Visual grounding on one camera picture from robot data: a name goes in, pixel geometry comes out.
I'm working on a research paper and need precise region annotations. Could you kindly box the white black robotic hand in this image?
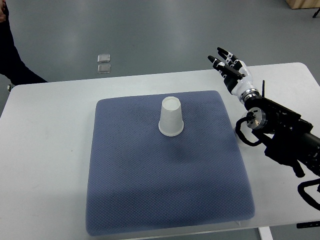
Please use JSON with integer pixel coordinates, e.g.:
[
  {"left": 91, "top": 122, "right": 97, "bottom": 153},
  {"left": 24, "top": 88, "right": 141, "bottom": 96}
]
[{"left": 207, "top": 47, "right": 258, "bottom": 101}]

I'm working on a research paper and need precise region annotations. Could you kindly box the white paper cup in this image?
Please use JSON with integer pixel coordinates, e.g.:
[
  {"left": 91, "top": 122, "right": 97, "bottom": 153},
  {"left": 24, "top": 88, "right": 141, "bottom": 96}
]
[
  {"left": 234, "top": 117, "right": 251, "bottom": 146},
  {"left": 158, "top": 96, "right": 184, "bottom": 137}
]

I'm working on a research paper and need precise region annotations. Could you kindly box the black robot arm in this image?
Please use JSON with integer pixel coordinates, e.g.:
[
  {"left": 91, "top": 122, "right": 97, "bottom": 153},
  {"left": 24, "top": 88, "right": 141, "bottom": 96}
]
[{"left": 235, "top": 87, "right": 320, "bottom": 178}]

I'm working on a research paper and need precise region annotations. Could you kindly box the white paper cup on mat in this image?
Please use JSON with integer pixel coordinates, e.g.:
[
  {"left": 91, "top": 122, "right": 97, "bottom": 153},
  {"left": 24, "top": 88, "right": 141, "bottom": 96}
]
[{"left": 158, "top": 96, "right": 184, "bottom": 137}]

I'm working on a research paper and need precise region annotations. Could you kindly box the wooden box corner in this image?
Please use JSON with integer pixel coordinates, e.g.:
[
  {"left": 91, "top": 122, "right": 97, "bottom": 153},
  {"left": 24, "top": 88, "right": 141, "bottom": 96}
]
[{"left": 285, "top": 0, "right": 320, "bottom": 10}]

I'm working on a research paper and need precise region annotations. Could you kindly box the black tripod foot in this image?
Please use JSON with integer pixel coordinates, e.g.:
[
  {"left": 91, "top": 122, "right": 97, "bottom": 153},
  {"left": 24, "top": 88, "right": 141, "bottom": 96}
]
[{"left": 312, "top": 8, "right": 320, "bottom": 18}]

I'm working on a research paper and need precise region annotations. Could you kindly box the lower clear floor plate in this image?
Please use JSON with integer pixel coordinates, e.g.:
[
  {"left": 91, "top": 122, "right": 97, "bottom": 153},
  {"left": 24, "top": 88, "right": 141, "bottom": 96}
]
[{"left": 97, "top": 63, "right": 111, "bottom": 74}]

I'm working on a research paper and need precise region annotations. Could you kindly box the clear floor plate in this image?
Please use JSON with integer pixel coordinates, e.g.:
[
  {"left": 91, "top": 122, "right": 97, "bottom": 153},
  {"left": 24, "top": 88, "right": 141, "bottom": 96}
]
[
  {"left": 97, "top": 53, "right": 111, "bottom": 63},
  {"left": 97, "top": 63, "right": 111, "bottom": 74}
]

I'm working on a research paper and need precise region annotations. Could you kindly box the upper clear floor plate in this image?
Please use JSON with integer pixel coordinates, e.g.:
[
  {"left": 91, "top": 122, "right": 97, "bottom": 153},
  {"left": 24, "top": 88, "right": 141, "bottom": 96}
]
[{"left": 97, "top": 53, "right": 111, "bottom": 63}]

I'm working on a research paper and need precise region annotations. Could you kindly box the blue textured cushion mat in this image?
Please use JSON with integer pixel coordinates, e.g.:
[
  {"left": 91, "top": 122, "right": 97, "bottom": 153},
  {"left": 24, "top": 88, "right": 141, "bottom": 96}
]
[{"left": 86, "top": 90, "right": 255, "bottom": 236}]

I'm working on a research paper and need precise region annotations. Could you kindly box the white table leg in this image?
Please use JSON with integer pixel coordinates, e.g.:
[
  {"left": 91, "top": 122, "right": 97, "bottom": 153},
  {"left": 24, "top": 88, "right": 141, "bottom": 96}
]
[{"left": 258, "top": 226, "right": 273, "bottom": 240}]

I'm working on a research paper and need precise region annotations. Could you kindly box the black table control panel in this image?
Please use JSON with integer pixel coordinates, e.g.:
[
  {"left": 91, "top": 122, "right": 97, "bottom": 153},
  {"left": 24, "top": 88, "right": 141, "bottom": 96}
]
[{"left": 296, "top": 221, "right": 320, "bottom": 229}]

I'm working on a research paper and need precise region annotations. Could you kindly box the person in dark trousers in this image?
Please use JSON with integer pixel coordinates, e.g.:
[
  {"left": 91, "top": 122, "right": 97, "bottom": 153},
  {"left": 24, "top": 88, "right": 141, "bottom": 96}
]
[{"left": 0, "top": 0, "right": 47, "bottom": 86}]

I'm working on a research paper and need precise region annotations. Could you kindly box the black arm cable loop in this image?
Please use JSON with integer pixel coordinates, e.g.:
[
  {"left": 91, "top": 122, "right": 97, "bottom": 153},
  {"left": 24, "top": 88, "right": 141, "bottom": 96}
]
[{"left": 296, "top": 178, "right": 320, "bottom": 213}]

